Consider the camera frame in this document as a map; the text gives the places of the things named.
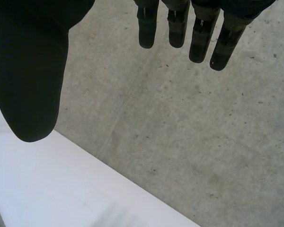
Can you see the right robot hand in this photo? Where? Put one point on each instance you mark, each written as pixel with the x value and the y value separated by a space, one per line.
pixel 28 71

